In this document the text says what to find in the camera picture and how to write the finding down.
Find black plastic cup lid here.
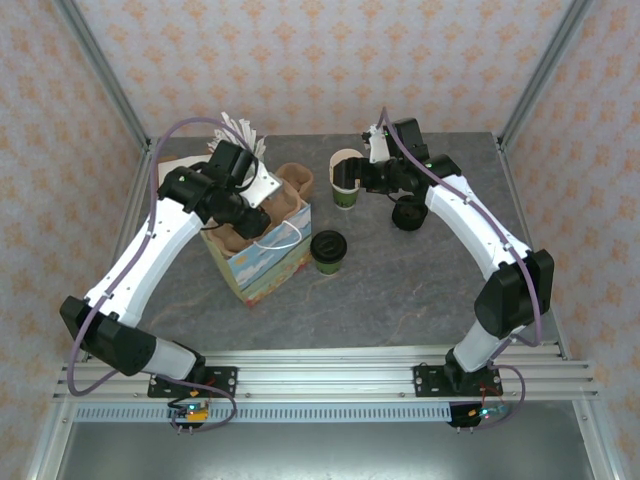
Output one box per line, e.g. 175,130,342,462
309,229,349,264

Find nested green paper cup stack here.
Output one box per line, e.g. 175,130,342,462
331,182,362,211

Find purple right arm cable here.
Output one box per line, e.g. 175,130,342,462
379,105,547,432

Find grey metal base panel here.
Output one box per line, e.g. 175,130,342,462
49,420,614,480

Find aluminium frame post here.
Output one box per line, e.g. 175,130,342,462
499,0,596,146
52,0,152,151

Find aluminium side rail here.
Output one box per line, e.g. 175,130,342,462
493,132,572,362
79,138,157,362

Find grey slotted cable duct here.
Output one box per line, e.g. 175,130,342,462
74,403,451,424

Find white paper stick packet bundle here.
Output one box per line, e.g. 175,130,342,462
207,112,269,156

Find paper cup with white rim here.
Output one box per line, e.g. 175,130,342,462
328,148,364,174

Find landscape print paper gift bag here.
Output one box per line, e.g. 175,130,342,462
199,202,314,309

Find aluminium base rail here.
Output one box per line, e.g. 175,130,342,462
52,342,599,401

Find black cup lid stack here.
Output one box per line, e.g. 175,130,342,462
391,195,429,231

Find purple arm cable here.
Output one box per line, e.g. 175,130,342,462
379,105,547,432
67,115,254,435

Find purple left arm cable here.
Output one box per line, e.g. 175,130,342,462
67,115,254,435

